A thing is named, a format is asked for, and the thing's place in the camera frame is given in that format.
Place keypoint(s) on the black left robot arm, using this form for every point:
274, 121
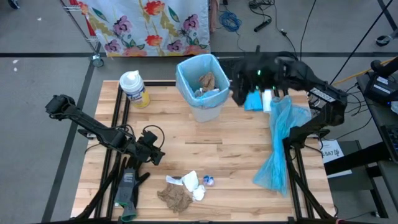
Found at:
93, 127

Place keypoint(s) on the pink blue wrapper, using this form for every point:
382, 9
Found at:
208, 180

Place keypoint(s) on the black chair caster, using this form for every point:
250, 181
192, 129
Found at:
13, 3

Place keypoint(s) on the white plastic trash bin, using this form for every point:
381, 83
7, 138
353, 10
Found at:
205, 113

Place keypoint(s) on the white torn paper sheet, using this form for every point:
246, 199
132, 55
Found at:
172, 180

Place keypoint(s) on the black desk device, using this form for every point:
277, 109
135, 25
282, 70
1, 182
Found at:
381, 87

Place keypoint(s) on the blue trash bag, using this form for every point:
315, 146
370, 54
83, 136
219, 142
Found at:
280, 124

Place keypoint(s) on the floral print curtain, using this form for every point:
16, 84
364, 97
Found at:
130, 12

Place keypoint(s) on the black keyboard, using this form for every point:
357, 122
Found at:
391, 140

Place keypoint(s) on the grey black cart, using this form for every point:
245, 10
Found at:
357, 180

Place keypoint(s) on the pink hanging cloth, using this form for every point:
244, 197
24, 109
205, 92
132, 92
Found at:
214, 15

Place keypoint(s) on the white bin with blue liner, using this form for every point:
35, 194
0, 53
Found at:
189, 74

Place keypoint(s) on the white tissue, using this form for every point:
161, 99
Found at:
199, 193

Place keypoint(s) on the large brown paper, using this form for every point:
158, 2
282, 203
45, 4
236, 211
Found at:
174, 197

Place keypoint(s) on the yellow Lysol wipes canister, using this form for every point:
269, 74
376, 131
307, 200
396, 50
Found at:
136, 90

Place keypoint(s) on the metal clamp bracket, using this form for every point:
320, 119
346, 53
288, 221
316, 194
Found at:
85, 134

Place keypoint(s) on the folded blue bag pack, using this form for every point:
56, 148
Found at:
253, 102

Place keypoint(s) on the dark desk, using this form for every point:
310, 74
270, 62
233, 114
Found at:
379, 115

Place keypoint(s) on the black floor mat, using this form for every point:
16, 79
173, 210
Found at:
225, 63

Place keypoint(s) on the black power strip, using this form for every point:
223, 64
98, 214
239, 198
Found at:
262, 25

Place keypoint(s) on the white paper sign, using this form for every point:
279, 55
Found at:
331, 152

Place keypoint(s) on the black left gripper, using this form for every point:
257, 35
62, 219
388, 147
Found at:
144, 152

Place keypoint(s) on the grey black work glove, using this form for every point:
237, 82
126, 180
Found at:
128, 216
129, 180

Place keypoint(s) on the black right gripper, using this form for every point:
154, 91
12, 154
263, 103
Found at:
264, 77

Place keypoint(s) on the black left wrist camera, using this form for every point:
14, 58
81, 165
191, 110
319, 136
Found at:
150, 137

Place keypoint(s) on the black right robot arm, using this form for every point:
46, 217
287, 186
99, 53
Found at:
335, 109

